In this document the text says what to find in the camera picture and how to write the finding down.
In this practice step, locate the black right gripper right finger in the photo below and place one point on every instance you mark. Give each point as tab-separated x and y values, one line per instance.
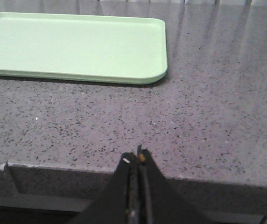
162	204

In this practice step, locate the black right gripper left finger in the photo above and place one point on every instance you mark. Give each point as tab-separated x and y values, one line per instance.
117	203

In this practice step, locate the light green plastic tray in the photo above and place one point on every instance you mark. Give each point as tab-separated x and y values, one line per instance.
107	49

